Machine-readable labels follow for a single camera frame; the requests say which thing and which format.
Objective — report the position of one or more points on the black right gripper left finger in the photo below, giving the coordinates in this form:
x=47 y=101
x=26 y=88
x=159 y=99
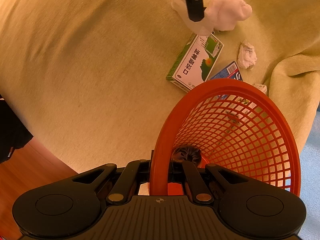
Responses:
x=127 y=185

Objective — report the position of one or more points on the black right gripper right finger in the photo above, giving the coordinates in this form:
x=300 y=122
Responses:
x=186 y=180

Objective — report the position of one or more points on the clear bag of cotton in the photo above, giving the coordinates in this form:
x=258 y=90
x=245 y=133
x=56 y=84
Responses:
x=219 y=15

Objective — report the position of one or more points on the red plastic mesh basket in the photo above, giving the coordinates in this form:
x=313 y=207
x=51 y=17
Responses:
x=234 y=125

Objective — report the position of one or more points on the green white medicine box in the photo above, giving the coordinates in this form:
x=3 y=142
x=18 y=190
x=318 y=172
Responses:
x=195 y=62

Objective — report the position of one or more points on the blue floss pick box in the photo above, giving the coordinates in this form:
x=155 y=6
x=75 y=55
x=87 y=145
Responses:
x=231 y=71

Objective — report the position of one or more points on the white ointment box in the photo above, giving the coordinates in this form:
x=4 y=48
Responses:
x=261 y=87

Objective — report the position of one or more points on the crumpled white tissue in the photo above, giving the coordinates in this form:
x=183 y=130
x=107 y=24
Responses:
x=247 y=57

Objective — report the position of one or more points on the yellow-green blanket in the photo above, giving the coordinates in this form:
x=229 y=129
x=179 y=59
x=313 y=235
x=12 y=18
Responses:
x=88 y=77

